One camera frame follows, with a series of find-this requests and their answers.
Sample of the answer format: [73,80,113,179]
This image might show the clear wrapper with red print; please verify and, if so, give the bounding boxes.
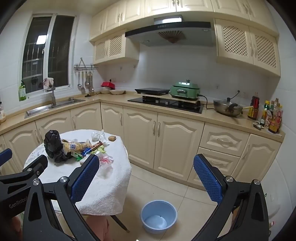
[98,155,115,164]

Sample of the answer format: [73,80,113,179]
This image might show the white towel tablecloth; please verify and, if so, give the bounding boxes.
[23,129,132,216]

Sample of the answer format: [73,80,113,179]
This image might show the black plastic bag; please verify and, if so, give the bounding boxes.
[44,130,72,163]

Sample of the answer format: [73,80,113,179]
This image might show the wide lattice-door cabinet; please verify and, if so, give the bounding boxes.
[214,18,281,77]

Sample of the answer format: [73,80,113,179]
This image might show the dark soy sauce bottle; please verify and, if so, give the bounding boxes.
[248,92,260,120]

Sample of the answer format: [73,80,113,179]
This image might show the wooden board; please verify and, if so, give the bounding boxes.
[142,93,200,104]

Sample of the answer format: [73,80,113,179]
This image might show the green electric cooker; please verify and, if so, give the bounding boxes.
[170,79,200,99]

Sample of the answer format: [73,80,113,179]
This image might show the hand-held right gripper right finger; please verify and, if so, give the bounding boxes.
[191,153,270,241]

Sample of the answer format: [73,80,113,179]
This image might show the yellow-capped sauce bottle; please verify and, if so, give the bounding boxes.
[259,100,270,127]

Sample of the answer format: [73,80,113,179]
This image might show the yellow snack packet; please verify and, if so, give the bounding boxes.
[61,139,92,153]

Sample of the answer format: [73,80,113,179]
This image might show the cream upper cabinets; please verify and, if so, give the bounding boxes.
[89,0,279,42]

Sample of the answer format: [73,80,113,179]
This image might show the white-labelled sauce bottle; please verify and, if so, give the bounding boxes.
[265,108,273,127]

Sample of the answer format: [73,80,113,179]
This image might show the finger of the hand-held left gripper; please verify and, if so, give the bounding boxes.
[0,148,12,166]
[0,155,48,185]

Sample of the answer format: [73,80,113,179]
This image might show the person's leg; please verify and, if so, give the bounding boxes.
[85,215,109,241]

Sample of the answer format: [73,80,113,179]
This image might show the cardboard box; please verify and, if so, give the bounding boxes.
[232,199,243,230]

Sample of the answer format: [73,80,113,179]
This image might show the blue plastic bin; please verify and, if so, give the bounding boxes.
[140,200,178,234]

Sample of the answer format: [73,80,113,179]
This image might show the steel wok with lid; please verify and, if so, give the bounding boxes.
[213,97,244,117]

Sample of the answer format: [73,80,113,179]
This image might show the black power cable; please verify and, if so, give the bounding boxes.
[198,94,218,111]

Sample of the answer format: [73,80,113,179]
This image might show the metal utensil rack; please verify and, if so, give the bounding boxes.
[74,57,99,70]

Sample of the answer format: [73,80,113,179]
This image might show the black gas hob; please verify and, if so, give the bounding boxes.
[128,97,204,114]

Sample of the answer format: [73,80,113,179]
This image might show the steel faucet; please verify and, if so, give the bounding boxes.
[45,86,57,108]

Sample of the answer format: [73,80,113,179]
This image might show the steel sink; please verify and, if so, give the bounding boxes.
[24,97,86,118]

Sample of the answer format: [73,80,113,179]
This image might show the black induction cooker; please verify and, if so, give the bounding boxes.
[135,88,171,95]

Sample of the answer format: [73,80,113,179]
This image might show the small lattice-door cabinet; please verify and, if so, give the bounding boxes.
[93,29,140,65]

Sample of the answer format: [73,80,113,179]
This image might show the green dish soap bottle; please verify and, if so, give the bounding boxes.
[18,80,27,101]

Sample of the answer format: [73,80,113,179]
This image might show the range hood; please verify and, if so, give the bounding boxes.
[125,15,216,47]

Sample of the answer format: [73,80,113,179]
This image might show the beige kitchen countertop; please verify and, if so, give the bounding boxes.
[0,91,286,143]

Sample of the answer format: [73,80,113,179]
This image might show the light green snack packet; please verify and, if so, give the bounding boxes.
[92,148,107,158]

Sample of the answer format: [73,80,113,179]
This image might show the large amber oil bottle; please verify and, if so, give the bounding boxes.
[268,104,284,134]

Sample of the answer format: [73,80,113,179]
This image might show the clear plastic wrap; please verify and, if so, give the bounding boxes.
[99,163,114,179]

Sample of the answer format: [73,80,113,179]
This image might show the large steel ladle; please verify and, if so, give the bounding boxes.
[88,71,95,93]

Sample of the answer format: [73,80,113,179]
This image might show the cream base cabinets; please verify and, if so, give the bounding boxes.
[0,102,286,202]

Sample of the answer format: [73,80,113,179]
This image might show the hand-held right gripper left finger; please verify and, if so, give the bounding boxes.
[23,153,101,241]

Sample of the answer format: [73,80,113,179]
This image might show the red pot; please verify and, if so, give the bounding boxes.
[100,81,116,90]

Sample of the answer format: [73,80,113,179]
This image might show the kitchen window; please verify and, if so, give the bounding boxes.
[18,13,80,94]

